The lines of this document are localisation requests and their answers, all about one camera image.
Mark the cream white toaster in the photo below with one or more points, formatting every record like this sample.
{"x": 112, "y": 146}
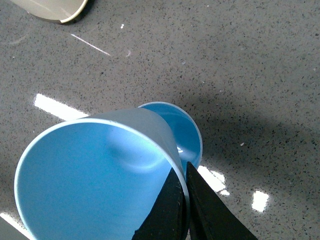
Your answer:
{"x": 53, "y": 10}

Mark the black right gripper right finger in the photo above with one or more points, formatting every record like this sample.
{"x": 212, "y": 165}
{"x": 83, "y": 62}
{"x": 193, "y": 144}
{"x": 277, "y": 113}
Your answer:
{"x": 210, "y": 219}

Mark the light blue plastic cup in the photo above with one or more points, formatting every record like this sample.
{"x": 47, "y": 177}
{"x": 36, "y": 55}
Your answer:
{"x": 97, "y": 177}

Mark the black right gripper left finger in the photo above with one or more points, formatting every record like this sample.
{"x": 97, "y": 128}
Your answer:
{"x": 166, "y": 218}

